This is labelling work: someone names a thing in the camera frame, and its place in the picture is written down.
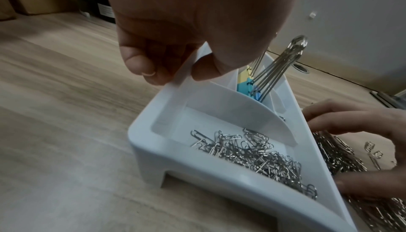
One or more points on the person's right hand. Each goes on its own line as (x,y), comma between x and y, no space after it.
(380,123)

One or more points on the person's left hand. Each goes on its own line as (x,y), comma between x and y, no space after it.
(206,13)

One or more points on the large teal binder clip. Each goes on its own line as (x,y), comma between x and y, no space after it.
(244,88)

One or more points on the large blue binder clip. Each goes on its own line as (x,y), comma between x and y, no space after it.
(256,95)

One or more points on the pile of silver paper clips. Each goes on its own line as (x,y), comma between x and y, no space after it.
(269,163)

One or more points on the white compartment tray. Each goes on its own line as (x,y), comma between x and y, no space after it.
(177,158)

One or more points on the small white wall hook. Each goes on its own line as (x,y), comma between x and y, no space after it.
(313,15)

